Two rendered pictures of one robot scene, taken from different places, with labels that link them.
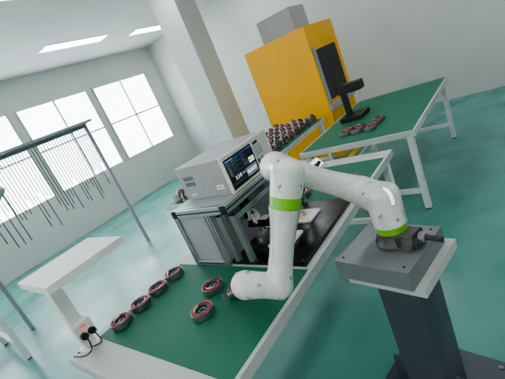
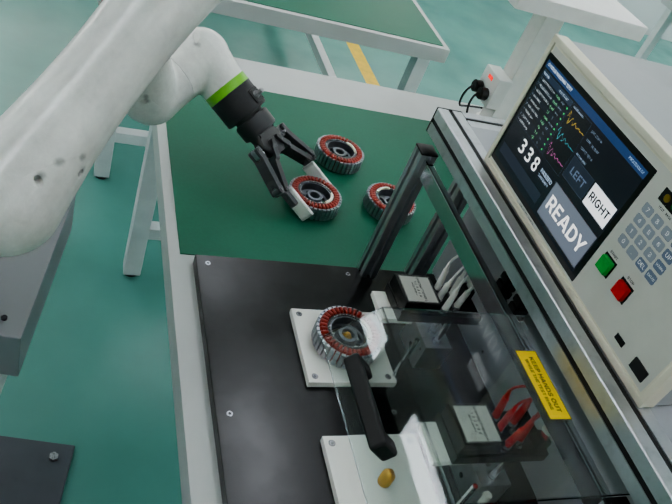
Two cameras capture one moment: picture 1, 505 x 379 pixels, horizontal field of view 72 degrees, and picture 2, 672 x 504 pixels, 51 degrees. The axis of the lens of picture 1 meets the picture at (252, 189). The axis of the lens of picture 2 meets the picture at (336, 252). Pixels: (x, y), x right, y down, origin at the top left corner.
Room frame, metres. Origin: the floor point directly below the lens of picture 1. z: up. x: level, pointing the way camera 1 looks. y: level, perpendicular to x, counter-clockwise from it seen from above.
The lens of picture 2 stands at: (1.91, -0.85, 1.58)
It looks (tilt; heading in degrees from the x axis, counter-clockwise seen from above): 38 degrees down; 108
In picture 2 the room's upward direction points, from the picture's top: 24 degrees clockwise
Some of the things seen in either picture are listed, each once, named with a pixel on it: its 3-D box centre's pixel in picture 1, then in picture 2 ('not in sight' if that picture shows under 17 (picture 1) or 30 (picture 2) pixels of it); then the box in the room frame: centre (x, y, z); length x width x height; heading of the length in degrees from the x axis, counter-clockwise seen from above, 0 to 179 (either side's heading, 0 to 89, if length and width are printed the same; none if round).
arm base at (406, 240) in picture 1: (406, 236); not in sight; (1.17, -0.47, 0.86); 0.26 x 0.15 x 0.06; 32
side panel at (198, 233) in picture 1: (203, 241); not in sight; (1.85, 0.37, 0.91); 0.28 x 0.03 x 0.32; 47
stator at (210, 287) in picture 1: (213, 286); (389, 203); (1.57, 0.38, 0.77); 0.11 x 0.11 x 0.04
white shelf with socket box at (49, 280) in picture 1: (95, 298); (504, 62); (1.54, 0.90, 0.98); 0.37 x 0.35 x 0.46; 137
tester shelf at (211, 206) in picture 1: (233, 184); (645, 278); (2.03, 0.09, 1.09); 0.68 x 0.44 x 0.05; 137
